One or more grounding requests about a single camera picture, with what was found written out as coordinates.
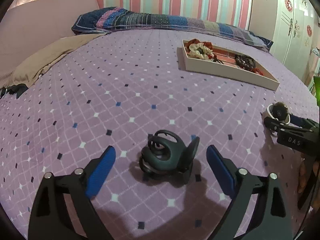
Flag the cream white scrunchie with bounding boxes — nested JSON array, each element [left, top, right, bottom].
[[188, 42, 215, 61]]

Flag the purple diamond pattern bedspread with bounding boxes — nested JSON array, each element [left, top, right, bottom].
[[1, 30, 319, 239]]

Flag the person's right hand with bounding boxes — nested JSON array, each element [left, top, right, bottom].
[[297, 153, 307, 194]]

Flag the orange fabric scrunchie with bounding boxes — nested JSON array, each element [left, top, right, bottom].
[[184, 39, 213, 54]]

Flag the tan folded blanket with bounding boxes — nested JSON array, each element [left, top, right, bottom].
[[5, 33, 104, 88]]

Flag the white band smartwatch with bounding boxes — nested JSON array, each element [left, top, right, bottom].
[[266, 102, 291, 125]]

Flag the dark cloth at bedside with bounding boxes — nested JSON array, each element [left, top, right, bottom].
[[1, 84, 28, 98]]

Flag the pink headboard cushion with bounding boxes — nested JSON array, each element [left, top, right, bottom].
[[1, 0, 99, 87]]

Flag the silver desk lamp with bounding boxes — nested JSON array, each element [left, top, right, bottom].
[[310, 47, 320, 59]]

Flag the white wardrobe with decals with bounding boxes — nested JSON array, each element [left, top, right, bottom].
[[270, 0, 316, 80]]

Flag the blue patchwork long pillow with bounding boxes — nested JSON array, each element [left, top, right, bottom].
[[71, 7, 273, 52]]

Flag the white tray brick pattern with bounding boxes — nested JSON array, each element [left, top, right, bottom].
[[182, 40, 279, 91]]

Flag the red string charm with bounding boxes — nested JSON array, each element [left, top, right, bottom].
[[249, 67, 264, 76]]

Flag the black earphones with cable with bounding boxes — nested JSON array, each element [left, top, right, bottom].
[[139, 129, 200, 184]]

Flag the brown wooden bead bracelet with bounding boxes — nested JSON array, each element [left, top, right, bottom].
[[234, 54, 257, 69]]

